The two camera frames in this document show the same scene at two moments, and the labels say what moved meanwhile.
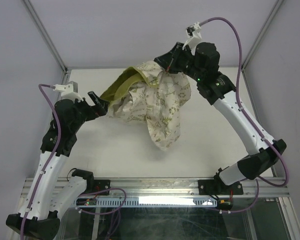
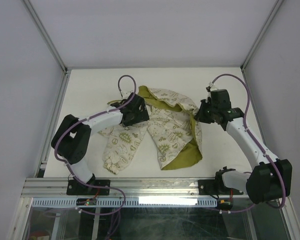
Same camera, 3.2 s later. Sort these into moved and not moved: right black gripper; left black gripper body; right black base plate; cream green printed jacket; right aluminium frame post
Moved: cream green printed jacket; right black gripper; left black gripper body
Not moved: right black base plate; right aluminium frame post
